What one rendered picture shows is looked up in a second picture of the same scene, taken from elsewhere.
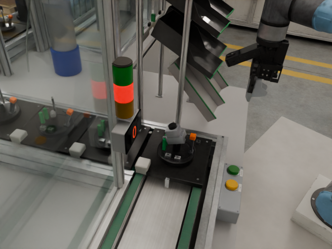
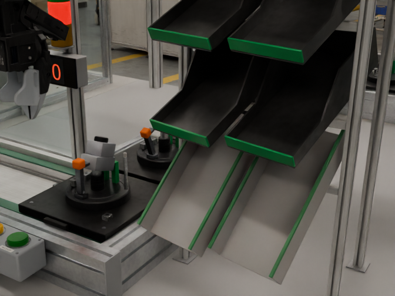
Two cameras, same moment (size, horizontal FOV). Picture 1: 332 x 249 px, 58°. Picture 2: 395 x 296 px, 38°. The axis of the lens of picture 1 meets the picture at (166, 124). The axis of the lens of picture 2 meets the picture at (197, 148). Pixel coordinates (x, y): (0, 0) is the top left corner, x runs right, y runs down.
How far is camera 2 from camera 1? 1.71 m
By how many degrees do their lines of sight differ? 90
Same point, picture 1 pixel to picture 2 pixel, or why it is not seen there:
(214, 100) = (207, 238)
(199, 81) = (235, 185)
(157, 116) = not seen: hidden behind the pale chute
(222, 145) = (86, 248)
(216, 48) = (287, 146)
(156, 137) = (148, 187)
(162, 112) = not seen: hidden behind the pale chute
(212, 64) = (202, 131)
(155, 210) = (31, 191)
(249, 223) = not seen: outside the picture
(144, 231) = (12, 181)
